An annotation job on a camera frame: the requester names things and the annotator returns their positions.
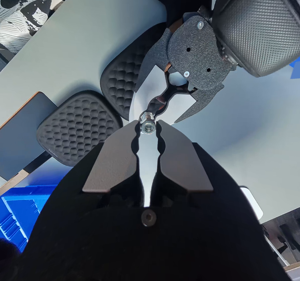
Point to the person's left hand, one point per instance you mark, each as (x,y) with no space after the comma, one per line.
(176,25)

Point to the black honeycomb wrist rest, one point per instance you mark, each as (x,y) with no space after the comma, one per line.
(119,84)
(77,126)

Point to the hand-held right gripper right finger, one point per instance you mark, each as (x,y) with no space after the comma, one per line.
(182,166)

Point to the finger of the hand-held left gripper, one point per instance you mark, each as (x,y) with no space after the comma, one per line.
(180,107)
(145,91)

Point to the silver hex nut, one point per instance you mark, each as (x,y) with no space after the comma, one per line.
(143,128)

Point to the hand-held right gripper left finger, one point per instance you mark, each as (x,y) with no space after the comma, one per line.
(112,163)

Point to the person's patterned clothing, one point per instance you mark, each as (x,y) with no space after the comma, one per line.
(23,23)

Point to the blue plastic bin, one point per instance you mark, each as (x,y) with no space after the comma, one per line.
(295,70)
(18,215)

